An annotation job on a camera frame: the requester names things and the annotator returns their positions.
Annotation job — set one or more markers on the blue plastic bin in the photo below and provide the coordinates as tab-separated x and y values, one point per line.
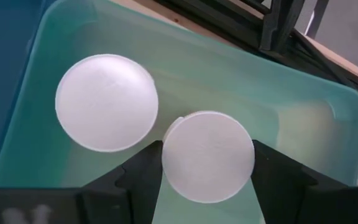
2	77

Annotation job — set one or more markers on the teal plastic bin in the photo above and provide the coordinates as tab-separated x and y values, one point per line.
228	77

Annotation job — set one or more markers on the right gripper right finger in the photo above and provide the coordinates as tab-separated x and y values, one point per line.
284	196

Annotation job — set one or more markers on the white disc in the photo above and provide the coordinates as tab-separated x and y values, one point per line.
106	102

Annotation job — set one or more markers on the large orange pill bottle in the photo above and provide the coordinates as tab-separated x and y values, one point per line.
207	157

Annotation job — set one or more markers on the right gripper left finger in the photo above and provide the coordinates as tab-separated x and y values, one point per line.
135	193

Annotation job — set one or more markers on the black aluminium table frame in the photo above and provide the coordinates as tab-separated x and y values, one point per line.
278	28

